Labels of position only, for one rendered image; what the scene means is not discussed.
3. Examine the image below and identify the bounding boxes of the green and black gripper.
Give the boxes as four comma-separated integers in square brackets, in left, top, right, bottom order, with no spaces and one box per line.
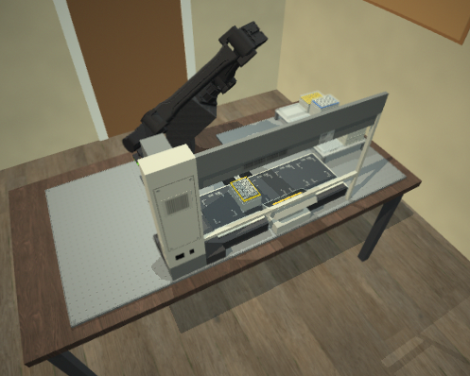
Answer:
[132,147,144,166]

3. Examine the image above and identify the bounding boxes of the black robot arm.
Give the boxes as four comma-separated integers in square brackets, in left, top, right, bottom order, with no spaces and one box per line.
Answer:
[122,21,268,153]

